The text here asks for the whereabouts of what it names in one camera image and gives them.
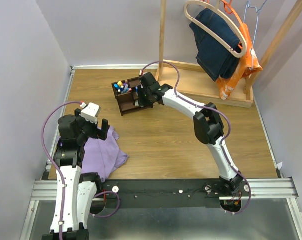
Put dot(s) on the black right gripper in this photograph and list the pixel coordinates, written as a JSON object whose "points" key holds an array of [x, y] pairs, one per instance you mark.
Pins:
{"points": [[141, 101]]}

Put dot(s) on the orange plastic hanger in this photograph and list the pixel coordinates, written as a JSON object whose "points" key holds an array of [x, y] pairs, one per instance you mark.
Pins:
{"points": [[228, 9]]}

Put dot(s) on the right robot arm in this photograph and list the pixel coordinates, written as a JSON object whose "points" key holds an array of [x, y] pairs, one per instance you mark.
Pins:
{"points": [[208, 127]]}

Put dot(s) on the dark brown wooden desk organizer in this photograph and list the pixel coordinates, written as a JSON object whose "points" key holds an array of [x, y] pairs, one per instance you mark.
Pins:
{"points": [[126, 100]]}

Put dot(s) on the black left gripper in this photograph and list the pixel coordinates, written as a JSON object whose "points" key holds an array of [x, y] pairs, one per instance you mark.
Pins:
{"points": [[99, 133]]}

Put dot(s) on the wooden clothes rack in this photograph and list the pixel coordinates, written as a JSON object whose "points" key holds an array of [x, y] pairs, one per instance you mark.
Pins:
{"points": [[194, 81]]}

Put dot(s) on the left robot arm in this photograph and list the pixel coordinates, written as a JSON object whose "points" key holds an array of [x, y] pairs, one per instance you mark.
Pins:
{"points": [[75, 190]]}

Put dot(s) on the dark blue jeans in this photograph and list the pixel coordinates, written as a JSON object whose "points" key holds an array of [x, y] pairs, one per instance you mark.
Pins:
{"points": [[214, 59]]}

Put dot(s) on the purple cloth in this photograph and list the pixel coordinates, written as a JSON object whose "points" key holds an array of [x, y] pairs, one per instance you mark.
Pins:
{"points": [[103, 156]]}

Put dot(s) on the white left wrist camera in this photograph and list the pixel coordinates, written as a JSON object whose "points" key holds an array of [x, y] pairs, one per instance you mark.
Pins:
{"points": [[89, 112]]}

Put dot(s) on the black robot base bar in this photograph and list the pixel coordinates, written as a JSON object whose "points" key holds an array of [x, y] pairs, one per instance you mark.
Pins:
{"points": [[172, 193]]}

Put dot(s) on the wooden clothes hanger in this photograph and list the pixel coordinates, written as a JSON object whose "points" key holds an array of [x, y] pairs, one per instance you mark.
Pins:
{"points": [[219, 26]]}

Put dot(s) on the orange cloth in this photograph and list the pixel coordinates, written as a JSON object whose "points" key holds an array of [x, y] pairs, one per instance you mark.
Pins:
{"points": [[248, 64]]}

